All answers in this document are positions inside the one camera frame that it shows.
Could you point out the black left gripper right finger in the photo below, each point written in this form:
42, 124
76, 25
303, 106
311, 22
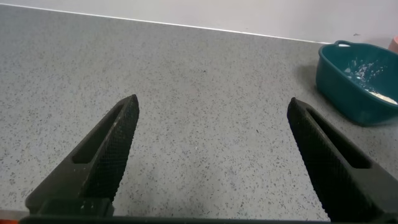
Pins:
348, 183

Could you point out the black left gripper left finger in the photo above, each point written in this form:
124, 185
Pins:
99, 168

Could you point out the white powder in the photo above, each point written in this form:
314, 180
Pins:
384, 97

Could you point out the pink bowl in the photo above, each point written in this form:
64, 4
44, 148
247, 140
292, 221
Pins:
394, 45

